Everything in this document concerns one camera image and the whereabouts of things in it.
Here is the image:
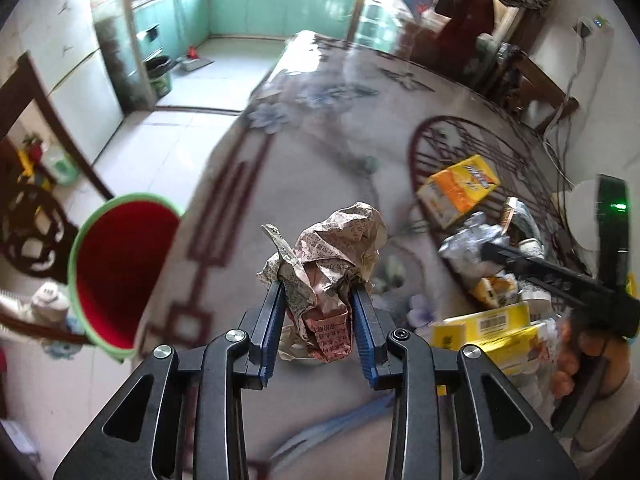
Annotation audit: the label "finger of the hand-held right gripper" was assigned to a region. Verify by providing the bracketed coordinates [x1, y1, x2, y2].
[480, 242, 610, 307]

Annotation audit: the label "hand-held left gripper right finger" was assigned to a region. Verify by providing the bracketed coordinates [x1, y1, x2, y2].
[348, 285, 581, 480]

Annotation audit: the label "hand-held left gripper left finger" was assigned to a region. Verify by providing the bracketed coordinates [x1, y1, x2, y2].
[52, 280, 289, 480]

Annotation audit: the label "silver foil wrapper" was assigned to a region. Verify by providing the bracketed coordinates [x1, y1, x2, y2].
[439, 212, 508, 275]

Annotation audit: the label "printed brown paper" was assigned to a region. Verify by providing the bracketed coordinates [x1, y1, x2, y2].
[256, 202, 389, 363]

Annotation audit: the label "orange yellow cardboard box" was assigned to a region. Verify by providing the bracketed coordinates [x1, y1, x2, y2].
[416, 154, 501, 226]

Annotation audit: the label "red bin with green rim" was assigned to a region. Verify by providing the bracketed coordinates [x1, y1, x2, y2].
[68, 192, 183, 364]

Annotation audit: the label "person's right forearm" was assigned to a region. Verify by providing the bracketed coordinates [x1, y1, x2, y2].
[570, 360, 640, 480]

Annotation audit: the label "person's right hand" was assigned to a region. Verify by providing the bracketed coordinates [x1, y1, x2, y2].
[550, 313, 587, 402]

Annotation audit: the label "small yellow packet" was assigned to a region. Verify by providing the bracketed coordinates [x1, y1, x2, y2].
[472, 274, 519, 309]

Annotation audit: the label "crumpled white printed wrapper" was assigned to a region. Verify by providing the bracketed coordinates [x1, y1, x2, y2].
[500, 197, 542, 242]

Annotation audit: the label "plain dark wooden chair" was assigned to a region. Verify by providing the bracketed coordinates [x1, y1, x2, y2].
[500, 49, 581, 132]

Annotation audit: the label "carved dark wooden chair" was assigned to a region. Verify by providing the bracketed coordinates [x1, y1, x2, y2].
[0, 52, 116, 347]

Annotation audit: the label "green detergent bottle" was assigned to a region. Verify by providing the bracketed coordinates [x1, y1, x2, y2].
[44, 147, 81, 186]

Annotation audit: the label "black kitchen waste bin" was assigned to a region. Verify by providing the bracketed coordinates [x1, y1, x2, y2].
[144, 56, 173, 100]

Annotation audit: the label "grey dustpan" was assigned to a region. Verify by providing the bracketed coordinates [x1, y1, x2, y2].
[177, 55, 216, 72]

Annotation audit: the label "yellow toy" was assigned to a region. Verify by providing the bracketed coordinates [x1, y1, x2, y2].
[17, 135, 47, 184]

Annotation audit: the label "teal kitchen cabinets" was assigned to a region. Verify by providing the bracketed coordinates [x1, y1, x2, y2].
[131, 0, 362, 63]

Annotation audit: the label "white refrigerator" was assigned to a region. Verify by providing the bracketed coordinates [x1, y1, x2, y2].
[0, 0, 126, 166]

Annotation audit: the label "white cable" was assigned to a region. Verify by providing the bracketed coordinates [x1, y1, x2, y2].
[544, 35, 587, 188]

